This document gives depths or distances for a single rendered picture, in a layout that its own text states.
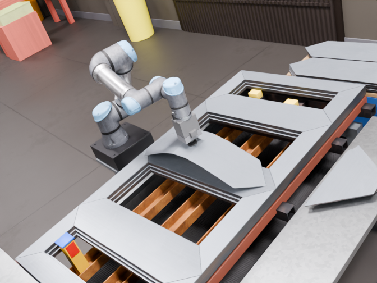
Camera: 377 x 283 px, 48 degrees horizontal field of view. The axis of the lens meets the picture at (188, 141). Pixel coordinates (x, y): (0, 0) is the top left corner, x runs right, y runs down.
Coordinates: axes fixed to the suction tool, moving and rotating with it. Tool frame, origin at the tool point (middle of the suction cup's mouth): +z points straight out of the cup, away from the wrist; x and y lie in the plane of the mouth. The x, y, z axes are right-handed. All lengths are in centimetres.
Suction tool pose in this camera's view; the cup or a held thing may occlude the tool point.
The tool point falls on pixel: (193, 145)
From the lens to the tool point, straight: 183.0
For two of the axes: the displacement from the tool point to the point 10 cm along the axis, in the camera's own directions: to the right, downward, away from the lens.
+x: -5.6, -3.2, 7.6
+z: 2.8, 7.9, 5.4
